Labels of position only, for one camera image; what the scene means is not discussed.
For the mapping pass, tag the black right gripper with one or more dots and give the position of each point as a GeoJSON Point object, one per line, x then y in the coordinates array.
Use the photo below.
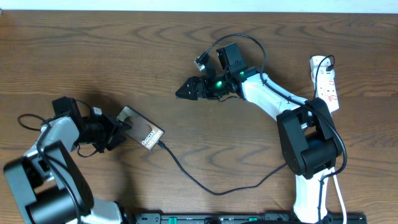
{"type": "Point", "coordinates": [193, 81]}

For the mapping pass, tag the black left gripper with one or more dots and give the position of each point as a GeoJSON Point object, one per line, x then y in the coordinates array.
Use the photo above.
{"type": "Point", "coordinates": [111, 128]}

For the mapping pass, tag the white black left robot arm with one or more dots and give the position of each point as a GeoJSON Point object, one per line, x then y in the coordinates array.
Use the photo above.
{"type": "Point", "coordinates": [46, 183]}

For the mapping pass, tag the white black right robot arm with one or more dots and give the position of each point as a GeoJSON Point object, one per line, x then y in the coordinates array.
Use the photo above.
{"type": "Point", "coordinates": [309, 141]}

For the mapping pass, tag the white usb charger adapter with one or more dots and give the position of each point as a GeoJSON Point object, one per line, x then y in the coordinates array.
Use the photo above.
{"type": "Point", "coordinates": [324, 73]}

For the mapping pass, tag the white power strip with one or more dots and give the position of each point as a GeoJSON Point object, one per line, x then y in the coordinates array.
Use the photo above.
{"type": "Point", "coordinates": [324, 89]}

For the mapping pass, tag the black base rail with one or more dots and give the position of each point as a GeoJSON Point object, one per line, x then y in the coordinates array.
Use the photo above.
{"type": "Point", "coordinates": [269, 217]}

